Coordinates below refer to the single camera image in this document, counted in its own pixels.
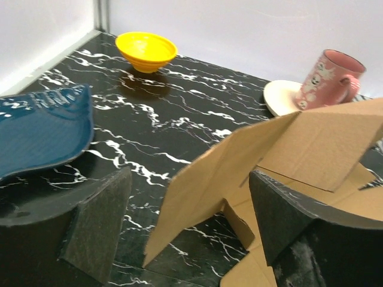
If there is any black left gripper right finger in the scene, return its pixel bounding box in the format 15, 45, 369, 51
249, 171, 382, 286

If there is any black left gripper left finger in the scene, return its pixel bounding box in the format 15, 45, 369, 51
1, 168, 132, 286

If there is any brown cardboard box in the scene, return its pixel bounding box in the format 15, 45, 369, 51
144, 99, 382, 286

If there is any dark blue leaf dish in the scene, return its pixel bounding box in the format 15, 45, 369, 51
1, 84, 94, 179

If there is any white floral plate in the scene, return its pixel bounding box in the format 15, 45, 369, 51
263, 80, 302, 117

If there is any dark red cup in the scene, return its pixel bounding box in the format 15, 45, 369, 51
294, 49, 366, 110

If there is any orange round bowl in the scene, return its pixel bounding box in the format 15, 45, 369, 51
115, 32, 178, 74

